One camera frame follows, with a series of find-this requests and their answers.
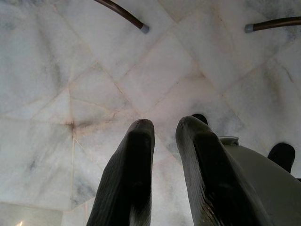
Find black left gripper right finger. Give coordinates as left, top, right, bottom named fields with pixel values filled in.
left=175, top=116, right=273, bottom=226

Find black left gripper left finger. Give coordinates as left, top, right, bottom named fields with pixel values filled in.
left=86, top=118, right=156, bottom=226

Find grey robot leg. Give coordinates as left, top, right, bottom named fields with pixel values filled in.
left=219, top=136, right=301, bottom=226

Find black robot foot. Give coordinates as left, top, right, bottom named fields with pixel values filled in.
left=268, top=142, right=296, bottom=174
left=191, top=113, right=209, bottom=126

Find brown chair leg grey cap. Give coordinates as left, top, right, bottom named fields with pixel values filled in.
left=244, top=16, right=301, bottom=34
left=94, top=0, right=150, bottom=32

